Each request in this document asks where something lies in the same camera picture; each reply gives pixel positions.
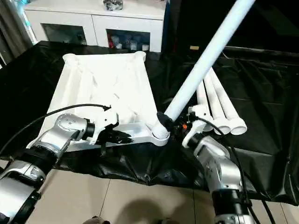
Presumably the white plastic table leg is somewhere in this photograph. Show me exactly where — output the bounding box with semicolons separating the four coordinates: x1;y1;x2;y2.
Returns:
209;67;248;136
196;80;214;133
151;0;256;140
203;74;231;136

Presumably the dark left robot foot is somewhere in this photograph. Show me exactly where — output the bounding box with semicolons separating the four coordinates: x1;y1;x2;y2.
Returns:
84;216;110;224

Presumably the black glossy mat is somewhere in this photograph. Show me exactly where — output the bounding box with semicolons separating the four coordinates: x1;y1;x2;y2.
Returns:
0;40;299;207

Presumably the long black bar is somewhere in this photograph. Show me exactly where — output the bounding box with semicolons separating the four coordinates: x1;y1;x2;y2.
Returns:
224;46;299;58

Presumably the white cabinet with glass doors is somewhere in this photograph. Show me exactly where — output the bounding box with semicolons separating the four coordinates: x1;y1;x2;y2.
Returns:
23;0;165;53

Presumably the dark object on cabinet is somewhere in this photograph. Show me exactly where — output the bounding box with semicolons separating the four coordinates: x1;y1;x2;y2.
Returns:
102;0;124;12

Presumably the grey curtain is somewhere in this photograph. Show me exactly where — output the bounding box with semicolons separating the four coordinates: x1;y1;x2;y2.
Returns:
0;0;38;68

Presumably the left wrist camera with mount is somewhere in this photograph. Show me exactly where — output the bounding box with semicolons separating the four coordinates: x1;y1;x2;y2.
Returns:
90;105;120;145

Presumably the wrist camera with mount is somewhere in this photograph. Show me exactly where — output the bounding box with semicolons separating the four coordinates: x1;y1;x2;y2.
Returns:
90;105;120;145
182;105;214;147

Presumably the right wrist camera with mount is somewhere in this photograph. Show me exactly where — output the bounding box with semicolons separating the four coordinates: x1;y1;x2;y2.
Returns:
182;105;214;147

